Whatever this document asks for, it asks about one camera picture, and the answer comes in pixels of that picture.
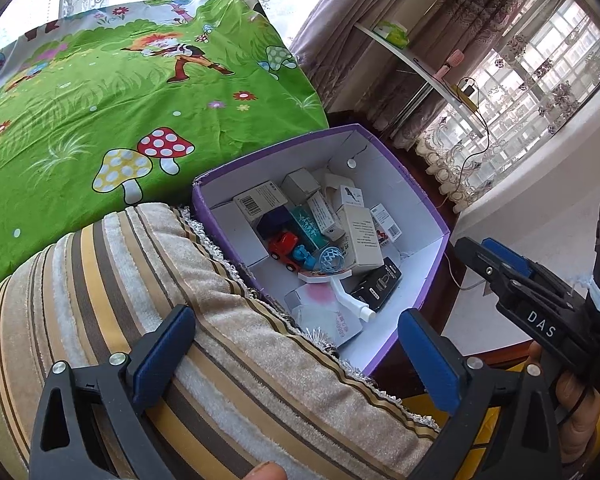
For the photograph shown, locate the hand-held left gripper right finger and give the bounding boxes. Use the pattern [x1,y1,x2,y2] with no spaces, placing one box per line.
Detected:
[397,308,567,480]

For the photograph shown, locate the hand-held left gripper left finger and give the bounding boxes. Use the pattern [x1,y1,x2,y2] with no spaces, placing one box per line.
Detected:
[27,304,197,480]

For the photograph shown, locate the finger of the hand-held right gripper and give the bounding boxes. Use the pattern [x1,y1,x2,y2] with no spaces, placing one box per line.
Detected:
[453,237,532,312]
[481,237,577,302]

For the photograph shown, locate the purple cardboard box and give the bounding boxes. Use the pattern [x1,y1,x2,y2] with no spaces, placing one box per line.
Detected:
[190,123,452,379]

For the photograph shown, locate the white plastic scoop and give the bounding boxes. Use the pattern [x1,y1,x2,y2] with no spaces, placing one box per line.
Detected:
[297,265,376,324]

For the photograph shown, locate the pile of small white boxes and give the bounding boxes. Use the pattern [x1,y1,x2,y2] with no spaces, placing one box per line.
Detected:
[211,168,404,270]

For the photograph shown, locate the small teal plastic basket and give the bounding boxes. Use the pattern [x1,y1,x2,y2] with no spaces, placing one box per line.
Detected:
[315,245,349,276]

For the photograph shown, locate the white saxophone print box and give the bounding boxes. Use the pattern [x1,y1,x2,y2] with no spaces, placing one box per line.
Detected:
[332,184,366,211]

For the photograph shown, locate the white plastic holder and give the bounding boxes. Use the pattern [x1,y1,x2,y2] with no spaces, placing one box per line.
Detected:
[322,172,357,196]

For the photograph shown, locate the person's right hand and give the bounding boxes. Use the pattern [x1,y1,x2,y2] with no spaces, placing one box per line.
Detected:
[526,341,600,480]

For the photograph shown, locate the person's left hand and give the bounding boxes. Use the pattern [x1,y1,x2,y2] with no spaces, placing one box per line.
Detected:
[240,461,287,480]

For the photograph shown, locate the yellow plastic item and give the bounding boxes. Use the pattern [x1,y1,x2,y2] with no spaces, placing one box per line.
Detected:
[404,392,507,480]

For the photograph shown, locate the black glossy box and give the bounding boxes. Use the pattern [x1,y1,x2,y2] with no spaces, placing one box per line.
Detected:
[348,257,404,311]

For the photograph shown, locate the pink and white box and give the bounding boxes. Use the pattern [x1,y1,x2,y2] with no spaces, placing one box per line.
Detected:
[284,282,366,349]

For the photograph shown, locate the red toy car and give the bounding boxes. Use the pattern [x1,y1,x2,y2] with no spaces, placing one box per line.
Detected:
[268,232,301,264]

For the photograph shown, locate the blue toy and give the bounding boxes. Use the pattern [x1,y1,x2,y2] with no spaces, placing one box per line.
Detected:
[289,243,317,274]

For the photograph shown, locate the patterned side window curtain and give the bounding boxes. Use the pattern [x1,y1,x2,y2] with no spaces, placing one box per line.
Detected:
[389,0,597,212]

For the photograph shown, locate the pink small item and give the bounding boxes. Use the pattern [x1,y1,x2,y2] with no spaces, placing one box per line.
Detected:
[444,49,464,79]

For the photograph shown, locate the cartoon printed green bedsheet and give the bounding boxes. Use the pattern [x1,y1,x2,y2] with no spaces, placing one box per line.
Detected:
[0,0,331,302]

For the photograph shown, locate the green tissue pack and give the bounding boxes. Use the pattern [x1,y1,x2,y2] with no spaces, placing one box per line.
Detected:
[374,19,411,50]

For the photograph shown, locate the pink drape curtain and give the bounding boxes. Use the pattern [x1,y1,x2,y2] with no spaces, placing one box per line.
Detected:
[289,0,432,117]

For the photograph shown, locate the white charging cable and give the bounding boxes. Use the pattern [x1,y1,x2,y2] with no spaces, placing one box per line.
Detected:
[441,77,492,292]

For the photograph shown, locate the white wall shelf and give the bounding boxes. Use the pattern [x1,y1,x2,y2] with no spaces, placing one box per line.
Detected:
[354,22,487,139]

